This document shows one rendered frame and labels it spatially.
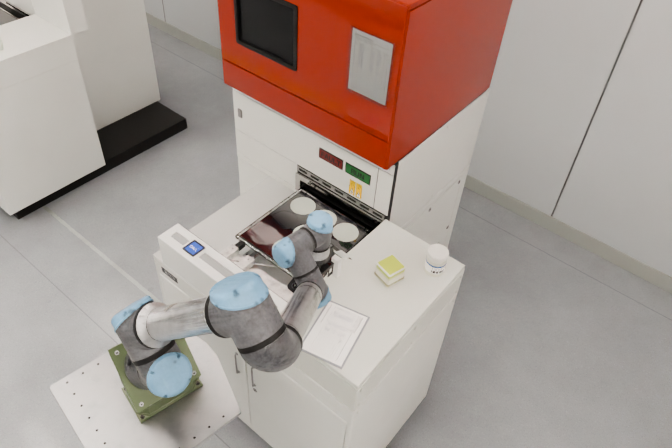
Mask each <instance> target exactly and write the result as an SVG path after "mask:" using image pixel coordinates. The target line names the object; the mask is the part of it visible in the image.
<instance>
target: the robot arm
mask: <svg viewBox="0 0 672 448"><path fill-rule="evenodd" d="M332 231H333V218H332V216H331V215H330V214H329V213H327V212H326V211H322V210H316V211H313V212H311V213H310V214H309V216H308V219H307V223H306V224H305V225H304V226H302V227H300V229H298V230H296V231H295V232H293V233H292V234H290V235H288V236H287V237H284V238H283V239H282V240H281V241H279V242H278V243H277V244H275V245H274V246H273V248H272V255H273V258H274V260H275V261H276V262H277V264H278V265H279V266H280V267H282V268H285V269H286V268H289V270H290V272H291V274H292V276H293V278H292V280H291V281H290V282H289V284H288V285H287V288H288V289H289V290H290V291H291V292H292V293H293V295H292V297H291V298H290V300H289V302H288V303H287V305H286V307H285V308H284V310H283V312H282V313H281V315H280V313H279V311H278V309H277V307H276V305H275V303H274V301H273V299H272V297H271V295H270V293H269V290H268V287H267V285H266V284H265V283H264V282H263V280H262V278H261V277H260V275H259V274H257V273H255V272H250V271H247V272H240V273H236V274H234V275H233V276H228V277H226V278H224V279H222V280H220V281H219V282H217V283H216V284H215V285H214V286H213V287H212V288H211V289H210V292H209V295H208V296H207V297H203V298H198V299H194V300H189V301H184V302H180V303H175V304H171V305H166V304H164V303H161V302H154V300H153V299H152V298H151V297H150V296H149V295H147V296H144V297H142V298H141V299H139V300H137V301H135V302H134V303H132V304H131V305H129V306H127V307H126V308H124V309H123V310H121V311H120V312H118V313H117V314H116V315H114V316H113V317H112V319H111V324H112V326H113V328H114V332H115V333H117V335H118V337H119V339H120V340H121V342H122V344H123V346H124V348H125V349H126V351H127V355H126V357H125V362H124V369H125V373H126V376H127V378H128V379H129V381H130V382H131V383H132V384H133V385H134V386H136V387H138V388H140V389H143V390H150V391H151V393H153V394H154V395H156V396H159V397H164V398H169V397H174V396H176V395H178V394H180V393H181V392H182V391H184V390H185V389H186V387H187V386H188V384H189V383H190V380H191V377H192V366H191V363H190V361H189V359H188V358H187V357H186V356H185V355H184V354H182V353H181V351H180V349H179V347H178V345H177V344H176V342H175V340H174V339H181V338H187V337H194V336H200V335H207V334H214V335H215V336H217V337H220V338H232V340H233V342H234V344H235V345H236V347H237V349H238V351H239V353H240V355H241V357H242V358H243V359H244V361H245V362H246V363H247V364H249V365H250V366H251V367H253V368H255V369H257V370H259V371H263V372H278V371H282V370H284V369H286V368H288V367H290V366H291V365H292V364H293V363H294V362H295V361H296V360H297V358H298V357H299V355H300V353H301V351H302V348H303V337H304V334H305V332H306V330H307V328H308V326H309V324H310V322H311V320H312V318H313V316H314V314H315V312H316V310H317V309H319V308H322V307H324V306H325V305H327V304H328V303H329V302H330V301H331V298H332V296H331V293H330V291H329V287H328V285H327V284H326V282H325V280H324V277H325V276H326V275H327V273H328V276H327V277H329V276H330V275H331V274H333V267H334V263H333V262H332V261H331V260H330V257H331V250H332V247H330V245H331V237H332ZM328 263H331V265H330V266H329V265H328ZM331 268H332V271H331V272H330V273H329V271H330V269H331Z"/></svg>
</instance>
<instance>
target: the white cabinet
mask: <svg viewBox="0 0 672 448"><path fill-rule="evenodd" d="M154 261H155V265H156V270H157V274H158V278H159V283H160V287H161V292H162V296H163V301H164V304H166V305H171V304H175V303H180V302H184V301H189V300H194V299H198V298H203V297H205V296H204V295H202V294H201V293H200V292H199V291H197V290H196V289H195V288H194V287H192V286H191V285H190V284H188V283H187V282H186V281H185V280H183V279H182V278H181V277H180V276H178V275H177V274H176V273H174V272H173V271H172V270H171V269H169V268H168V267H167V266H166V265H164V264H163V263H162V262H160V261H159V260H158V259H157V258H155V257H154ZM456 296H457V293H456V294H455V295H454V296H453V298H452V299H451V300H450V301H449V302H448V303H447V305H446V306H445V307H444V308H443V309H442V310H441V312H440V313H439V314H438V315H437V316H436V317H435V319H434V320H433V321H432V322H431V323H430V324H429V325H428V327H427V328H426V329H425V330H424V331H423V332H422V334H421V335H420V336H419V337H418V338H417V339H416V341H415V342H414V343H413V344H412V345H411V346H410V348H409V349H408V350H407V351H406V352H405V353H404V355H403V356H402V357H401V358H400V359H399V360H398V362H397V363H396V364H395V365H394V366H393V367H392V368H391V370H390V371H389V372H388V373H387V374H386V375H385V377H384V378H383V379H382V380H381V381H380V382H379V384H378V385H377V386H376V387H375V388H374V389H373V391H372V392H371V393H370V394H369V395H368V396H367V398H366V399H365V400H364V401H363V402H362V403H361V405H360V406H359V407H358V408H357V409H356V410H355V411H352V410H351V409H350V408H349V407H347V406H346V405H345V404H343V403H342V402H341V401H340V400H338V399H337V398H336V397H334V396H333V395H332V394H331V393H329V392H328V391H327V390H326V389H324V388H323V387H322V386H320V385H319V384H318V383H317V382H315V381H314V380H313V379H311V378H310V377H309V376H308V375H306V374H305V373H304V372H303V371H301V370H300V369H299V368H297V367H296V366H295V365H294V364H292V365H291V366H290V367H288V368H286V369H284V370H282V371H278V372H263V371H259V370H257V369H255V368H253V367H251V366H250V365H249V364H247V363H246V362H245V361H244V359H243V358H242V357H241V355H240V353H239V351H238V349H237V347H236V345H235V344H234V342H233V340H232V338H220V337H217V336H215V335H214V334H207V335H200V336H197V337H198V338H200V339H201V340H203V341H204V342H206V343H207V344H208V345H209V347H210V348H211V349H212V350H213V351H214V352H215V354H216V355H217V357H218V359H219V361H220V364H221V366H222V368H223V371H224V373H225V375H226V378H227V380H228V382H229V385H230V387H231V389H232V392H233V394H234V396H235V399H236V401H237V403H238V406H239V408H240V410H241V414H240V415H239V416H238V417H239V418H240V419H241V420H242V421H243V422H244V423H246V424H247V425H248V426H249V427H250V428H251V429H252V430H253V431H255V432H256V433H257V434H258V435H259V436H260V437H261V438H262V439H264V440H265V441H266V442H267V443H268V444H269V445H270V446H271V447H273V448H386V446H387V445H388V444H389V443H390V441H391V440H392V439H393V437H394V436H395V435H396V434H397V432H398V431H399V430H400V428H401V427H402V426H403V425H404V423H405V422H406V421H407V419H408V418H409V417H410V415H411V414H412V413H413V412H414V410H415V409H416V408H417V406H418V405H419V404H420V403H421V401H422V400H423V399H424V398H425V396H426V394H427V391H428V388H429V384H430V381H431V378H432V375H433V371H434V368H435V365H436V361H437V358H438V355H439V352H440V348H441V345H442V342H443V339H444V335H445V332H446V329H447V326H448V322H449V319H450V316H451V312H452V309H453V306H454V303H455V299H456Z"/></svg>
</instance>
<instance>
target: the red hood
mask: <svg viewBox="0 0 672 448"><path fill-rule="evenodd" d="M512 1H513V0H217V2H218V15H219V27H220V39H221V51H222V63H223V76H224V83H225V84H227V85H229V86H231V87H233V88H234V89H236V90H238V91H240V92H242V93H244V94H246V95H247V96H249V97H251V98H253V99H255V100H257V101H259V102H260V103H262V104H264V105H266V106H268V107H270V108H272V109H273V110H275V111H277V112H279V113H281V114H283V115H285V116H286V117H288V118H290V119H292V120H294V121H296V122H298V123H299V124H301V125H303V126H305V127H307V128H309V129H310V130H312V131H314V132H316V133H318V134H320V135H322V136H323V137H325V138H327V139H329V140H331V141H333V142H335V143H336V144H338V145H340V146H342V147H344V148H346V149H348V150H349V151H351V152H353V153H355V154H357V155H359V156H361V157H362V158H364V159H366V160H368V161H370V162H372V163H374V164H375V165H377V166H379V167H381V168H383V169H385V170H388V169H389V168H390V167H392V166H393V165H394V164H395V163H396V162H398V161H399V160H400V159H401V158H403V157H404V156H405V155H406V154H408V153H409V152H410V151H411V150H413V149H414V148H415V147H416V146H418V145H419V144H420V143H421V142H423V141H424V140H425V139H426V138H427V137H429V136H430V135H431V134H432V133H434V132H435V131H436V130H437V129H439V128H440V127H441V126H442V125H444V124H445V123H446V122H447V121H449V120H450V119H451V118H452V117H454V116H455V115H456V114H457V113H459V112H460V111H461V110H462V109H463V108H465V107H466V106H467V105H468V104H470V103H471V102H472V101H473V100H475V99H476V98H477V97H478V96H480V95H481V94H482V93H483V92H485V91H486V90H487V89H488V88H489V87H490V84H491V80H492V76H493V73H494V69H495V65H496V61H497V58H498V54H499V50H500V46H501V43H502V39H503V35H504V31H505V28H506V24H507V20H508V16H509V13H510V9H511V5H512Z"/></svg>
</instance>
